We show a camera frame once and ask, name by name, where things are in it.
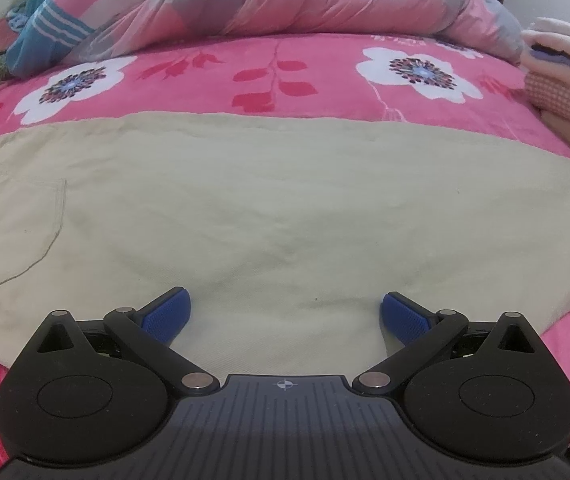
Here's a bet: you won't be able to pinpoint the purple folded cloth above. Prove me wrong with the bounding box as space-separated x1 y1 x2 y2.
530 42 570 78

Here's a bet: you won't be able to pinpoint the pink floral bed blanket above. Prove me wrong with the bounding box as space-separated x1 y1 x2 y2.
0 32 570 466

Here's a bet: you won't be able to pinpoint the beige pants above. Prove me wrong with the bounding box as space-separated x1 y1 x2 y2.
0 112 570 386

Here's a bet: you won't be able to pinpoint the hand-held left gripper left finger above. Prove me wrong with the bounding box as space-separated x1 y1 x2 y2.
30 287 221 396

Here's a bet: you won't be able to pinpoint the cream folded blanket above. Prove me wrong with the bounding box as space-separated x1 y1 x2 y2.
528 16 570 53

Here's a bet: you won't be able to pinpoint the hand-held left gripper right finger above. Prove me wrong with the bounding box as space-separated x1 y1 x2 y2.
352 290 541 396

